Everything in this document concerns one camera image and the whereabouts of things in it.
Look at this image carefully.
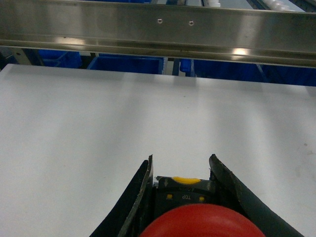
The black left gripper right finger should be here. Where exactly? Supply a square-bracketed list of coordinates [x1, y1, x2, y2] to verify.
[209, 154, 302, 237]

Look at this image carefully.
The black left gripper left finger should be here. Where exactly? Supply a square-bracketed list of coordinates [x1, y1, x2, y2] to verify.
[91, 155, 154, 237]

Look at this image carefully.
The red mushroom push button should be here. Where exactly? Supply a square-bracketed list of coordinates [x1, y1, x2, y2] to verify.
[140, 177, 264, 237]

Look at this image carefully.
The blue bin under rack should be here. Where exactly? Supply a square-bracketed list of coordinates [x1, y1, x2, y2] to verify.
[87, 56, 164, 75]

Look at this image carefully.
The stainless steel roller rack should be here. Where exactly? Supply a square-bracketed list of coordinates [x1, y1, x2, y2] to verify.
[0, 0, 316, 68]

